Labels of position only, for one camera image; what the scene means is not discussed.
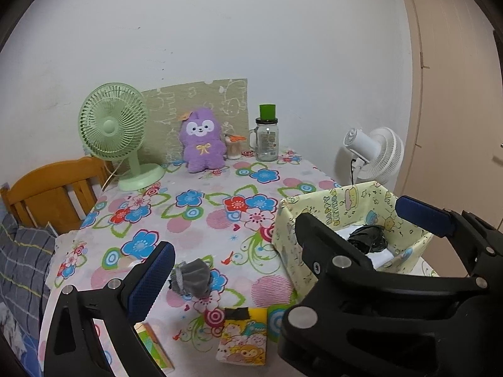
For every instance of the yellow cartoon tissue pack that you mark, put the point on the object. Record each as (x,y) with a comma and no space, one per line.
(243,339)

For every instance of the floral tablecloth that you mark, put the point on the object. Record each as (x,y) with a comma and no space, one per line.
(184,224)

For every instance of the grey sock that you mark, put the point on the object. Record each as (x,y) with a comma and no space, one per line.
(192,277)

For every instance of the white clip fan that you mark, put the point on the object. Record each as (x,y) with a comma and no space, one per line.
(383,153)

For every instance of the white folded cloth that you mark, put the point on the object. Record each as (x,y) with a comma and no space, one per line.
(381,261)

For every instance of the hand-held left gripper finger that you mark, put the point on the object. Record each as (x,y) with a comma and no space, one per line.
(153,279)

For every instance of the yellow printed storage box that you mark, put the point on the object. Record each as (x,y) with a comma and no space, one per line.
(353,204)

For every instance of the glass jar mug green lid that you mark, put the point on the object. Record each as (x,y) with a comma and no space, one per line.
(267,141)

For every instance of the blue plaid quilt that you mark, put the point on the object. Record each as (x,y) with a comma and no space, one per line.
(23,267)

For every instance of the green desk fan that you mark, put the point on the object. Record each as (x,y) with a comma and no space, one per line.
(108,127)

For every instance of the green printed wall sheet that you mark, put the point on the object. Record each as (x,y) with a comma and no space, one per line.
(232,98)

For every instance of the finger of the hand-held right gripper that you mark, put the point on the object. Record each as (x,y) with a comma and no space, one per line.
(322,243)
(424,214)

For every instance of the beige wooden door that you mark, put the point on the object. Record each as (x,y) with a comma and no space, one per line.
(452,86)

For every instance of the wooden bed headboard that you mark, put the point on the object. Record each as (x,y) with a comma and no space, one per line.
(51,188)

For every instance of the black crumpled cloth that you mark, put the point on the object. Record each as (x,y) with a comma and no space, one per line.
(367,237)

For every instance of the clear cotton swab container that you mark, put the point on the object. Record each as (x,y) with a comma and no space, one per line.
(234,150)

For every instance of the colourful printed packet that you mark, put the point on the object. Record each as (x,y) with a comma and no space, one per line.
(155,347)

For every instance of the purple plush toy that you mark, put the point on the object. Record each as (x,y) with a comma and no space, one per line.
(202,145)

